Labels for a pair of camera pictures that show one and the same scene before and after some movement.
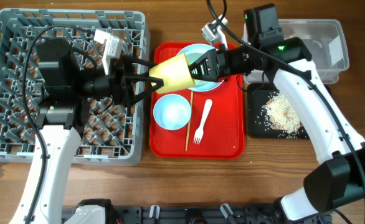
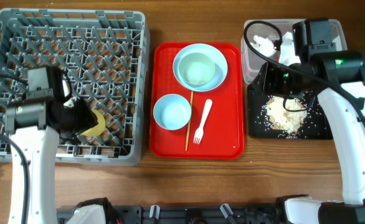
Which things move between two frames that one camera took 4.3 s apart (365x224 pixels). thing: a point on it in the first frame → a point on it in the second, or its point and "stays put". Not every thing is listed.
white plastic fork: [199, 132] stays put
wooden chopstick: [189, 122] stays put
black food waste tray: [270, 116] stays put
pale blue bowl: [172, 112] stays put
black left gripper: [129, 79] → [88, 119]
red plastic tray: [215, 128] stays put
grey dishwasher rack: [113, 134] stays put
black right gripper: [220, 56] → [267, 84]
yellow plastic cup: [174, 72] → [98, 129]
